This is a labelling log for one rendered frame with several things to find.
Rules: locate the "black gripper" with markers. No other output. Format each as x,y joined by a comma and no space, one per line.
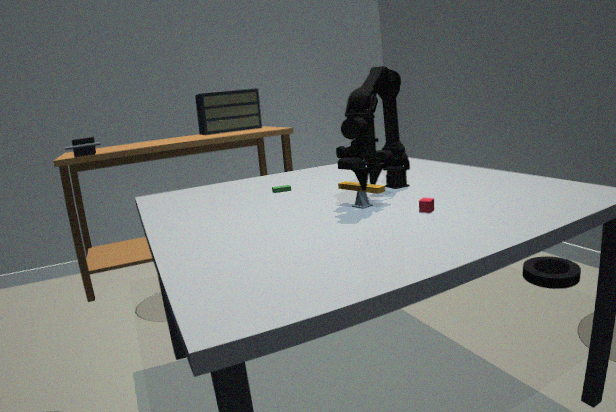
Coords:
366,155

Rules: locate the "small red cube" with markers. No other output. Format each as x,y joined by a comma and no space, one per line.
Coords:
426,205

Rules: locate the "yellow bar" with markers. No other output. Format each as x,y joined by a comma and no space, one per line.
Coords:
371,188

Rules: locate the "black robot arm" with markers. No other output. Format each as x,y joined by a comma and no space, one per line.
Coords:
360,108

